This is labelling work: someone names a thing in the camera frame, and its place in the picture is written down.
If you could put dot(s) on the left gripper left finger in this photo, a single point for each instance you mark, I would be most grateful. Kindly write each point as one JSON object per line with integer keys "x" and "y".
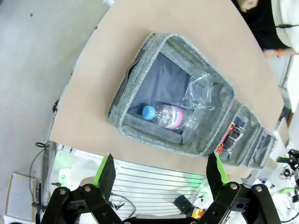
{"x": 106, "y": 179}

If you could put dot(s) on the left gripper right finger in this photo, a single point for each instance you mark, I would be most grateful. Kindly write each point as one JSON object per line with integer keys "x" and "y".
{"x": 216, "y": 177}

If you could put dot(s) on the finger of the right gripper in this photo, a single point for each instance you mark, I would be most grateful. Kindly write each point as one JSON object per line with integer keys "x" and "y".
{"x": 283, "y": 159}
{"x": 290, "y": 190}

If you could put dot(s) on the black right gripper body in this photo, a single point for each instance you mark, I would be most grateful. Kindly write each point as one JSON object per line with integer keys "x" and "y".
{"x": 294, "y": 159}

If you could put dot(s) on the crushed black soda can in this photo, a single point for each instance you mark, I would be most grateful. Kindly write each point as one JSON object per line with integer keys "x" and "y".
{"x": 233, "y": 137}

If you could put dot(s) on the plastic bottle with blue cap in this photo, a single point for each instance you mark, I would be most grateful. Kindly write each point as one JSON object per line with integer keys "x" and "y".
{"x": 168, "y": 116}

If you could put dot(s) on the clear plastic cup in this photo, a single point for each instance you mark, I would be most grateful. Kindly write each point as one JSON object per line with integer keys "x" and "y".
{"x": 198, "y": 93}

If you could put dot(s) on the person's left forearm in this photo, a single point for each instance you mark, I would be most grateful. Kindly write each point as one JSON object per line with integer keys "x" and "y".
{"x": 290, "y": 51}

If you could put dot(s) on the person's left hand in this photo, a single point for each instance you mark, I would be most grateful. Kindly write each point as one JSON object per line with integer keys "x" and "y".
{"x": 270, "y": 53}

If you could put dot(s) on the person's right hand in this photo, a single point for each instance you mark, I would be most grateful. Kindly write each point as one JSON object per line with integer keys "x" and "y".
{"x": 248, "y": 5}

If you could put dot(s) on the grey fabric basket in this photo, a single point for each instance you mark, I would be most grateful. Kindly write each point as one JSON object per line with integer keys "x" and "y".
{"x": 251, "y": 114}
{"x": 140, "y": 70}
{"x": 264, "y": 144}

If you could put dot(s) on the white ribbed mounting plate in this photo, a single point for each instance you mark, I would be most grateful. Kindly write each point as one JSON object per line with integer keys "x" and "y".
{"x": 151, "y": 177}

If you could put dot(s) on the flat cardboard box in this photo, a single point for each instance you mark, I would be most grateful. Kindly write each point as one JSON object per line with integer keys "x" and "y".
{"x": 19, "y": 196}

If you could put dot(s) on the orange wristwatch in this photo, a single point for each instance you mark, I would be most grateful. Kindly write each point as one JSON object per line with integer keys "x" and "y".
{"x": 280, "y": 53}

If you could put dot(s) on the black trousers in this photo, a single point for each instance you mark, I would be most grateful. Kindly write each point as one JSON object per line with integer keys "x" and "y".
{"x": 264, "y": 23}

